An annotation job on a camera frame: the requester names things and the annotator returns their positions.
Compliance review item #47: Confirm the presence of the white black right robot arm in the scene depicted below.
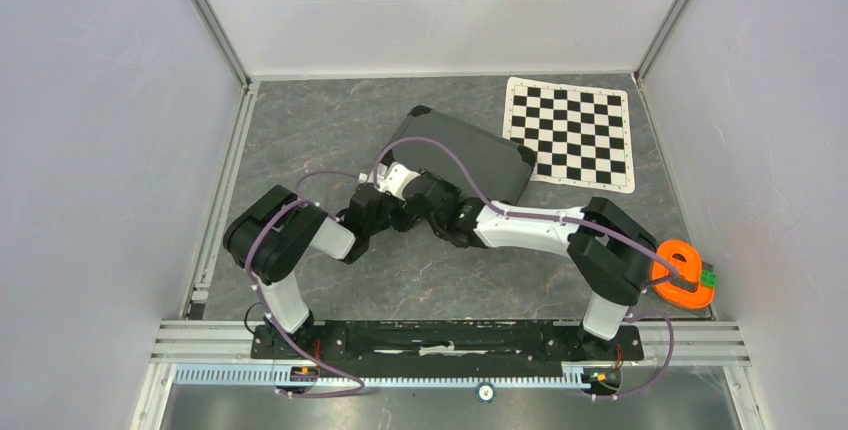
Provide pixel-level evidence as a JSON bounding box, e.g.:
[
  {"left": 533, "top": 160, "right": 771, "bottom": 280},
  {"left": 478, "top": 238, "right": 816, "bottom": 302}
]
[{"left": 383, "top": 172, "right": 658, "bottom": 358}]

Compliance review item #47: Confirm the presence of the black poker case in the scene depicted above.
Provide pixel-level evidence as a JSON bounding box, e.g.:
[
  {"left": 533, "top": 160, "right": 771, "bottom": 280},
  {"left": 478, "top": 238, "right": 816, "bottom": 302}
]
[{"left": 380, "top": 105, "right": 537, "bottom": 205}]

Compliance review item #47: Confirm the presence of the black white chessboard mat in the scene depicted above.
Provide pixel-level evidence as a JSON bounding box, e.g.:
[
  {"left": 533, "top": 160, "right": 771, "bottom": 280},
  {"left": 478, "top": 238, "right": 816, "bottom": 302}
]
[{"left": 502, "top": 77, "right": 636, "bottom": 194}]

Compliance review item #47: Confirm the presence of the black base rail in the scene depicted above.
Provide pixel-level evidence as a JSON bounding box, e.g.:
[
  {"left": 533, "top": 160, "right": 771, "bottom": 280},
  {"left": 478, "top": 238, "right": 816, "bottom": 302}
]
[{"left": 251, "top": 320, "right": 645, "bottom": 385}]

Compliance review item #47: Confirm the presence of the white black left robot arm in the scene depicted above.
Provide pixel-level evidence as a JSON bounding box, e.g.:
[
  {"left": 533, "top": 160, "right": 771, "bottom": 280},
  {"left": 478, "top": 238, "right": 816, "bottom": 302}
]
[{"left": 222, "top": 183, "right": 422, "bottom": 358}]

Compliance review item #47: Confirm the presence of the green 50 chip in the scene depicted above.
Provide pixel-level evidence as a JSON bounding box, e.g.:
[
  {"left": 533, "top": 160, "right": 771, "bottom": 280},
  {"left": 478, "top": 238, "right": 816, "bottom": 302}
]
[{"left": 476, "top": 382, "right": 496, "bottom": 403}]

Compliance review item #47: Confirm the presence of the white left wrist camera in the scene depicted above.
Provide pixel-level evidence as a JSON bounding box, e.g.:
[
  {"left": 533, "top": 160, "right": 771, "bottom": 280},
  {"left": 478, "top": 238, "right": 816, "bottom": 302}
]
[{"left": 358, "top": 162, "right": 420, "bottom": 201}]

